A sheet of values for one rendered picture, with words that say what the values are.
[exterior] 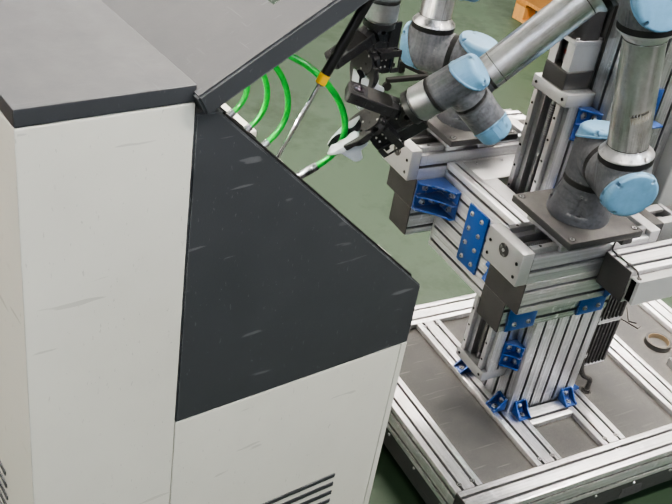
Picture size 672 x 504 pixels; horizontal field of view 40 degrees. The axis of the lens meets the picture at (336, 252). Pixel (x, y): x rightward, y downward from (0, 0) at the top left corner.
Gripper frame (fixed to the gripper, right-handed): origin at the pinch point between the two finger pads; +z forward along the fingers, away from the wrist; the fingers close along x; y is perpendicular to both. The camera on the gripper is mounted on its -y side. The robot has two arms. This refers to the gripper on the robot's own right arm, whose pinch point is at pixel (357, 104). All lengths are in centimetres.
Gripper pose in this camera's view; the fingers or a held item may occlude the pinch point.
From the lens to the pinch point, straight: 214.4
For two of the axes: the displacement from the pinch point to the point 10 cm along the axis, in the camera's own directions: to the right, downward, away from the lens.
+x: -5.6, -5.3, 6.4
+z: -1.4, 8.2, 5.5
